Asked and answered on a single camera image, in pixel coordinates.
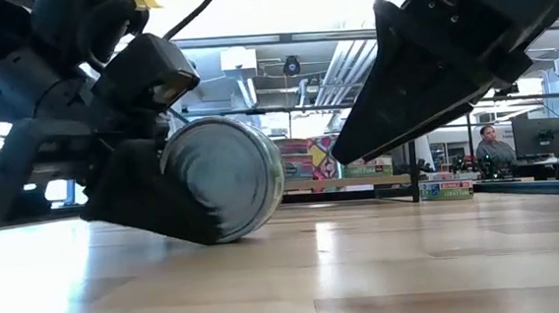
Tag person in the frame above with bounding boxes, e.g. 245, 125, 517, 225
472, 122, 519, 169

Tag Bumble Bee light tuna can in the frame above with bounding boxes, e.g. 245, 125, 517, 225
417, 176, 476, 204
156, 110, 290, 248

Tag colourful patterned quilt panel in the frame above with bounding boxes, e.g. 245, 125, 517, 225
307, 134, 352, 181

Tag black camera box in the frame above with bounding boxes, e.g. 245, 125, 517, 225
493, 83, 522, 98

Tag wooden shelf with black frame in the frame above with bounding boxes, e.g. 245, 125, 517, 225
279, 139, 423, 213

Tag black dome camera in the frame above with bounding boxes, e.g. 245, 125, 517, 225
281, 54, 302, 77

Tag yellow tag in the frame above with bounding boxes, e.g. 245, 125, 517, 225
130, 0, 164, 13

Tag white square light box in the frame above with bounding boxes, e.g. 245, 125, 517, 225
218, 44, 259, 74

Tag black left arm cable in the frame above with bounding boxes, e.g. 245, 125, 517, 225
158, 0, 228, 42

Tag black computer monitor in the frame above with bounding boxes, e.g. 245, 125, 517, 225
511, 115, 559, 161

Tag silver-lid tuna can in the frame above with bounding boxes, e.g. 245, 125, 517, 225
342, 154, 396, 180

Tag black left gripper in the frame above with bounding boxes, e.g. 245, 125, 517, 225
0, 35, 179, 224

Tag silver duct pipes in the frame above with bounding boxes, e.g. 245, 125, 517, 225
308, 38, 383, 108

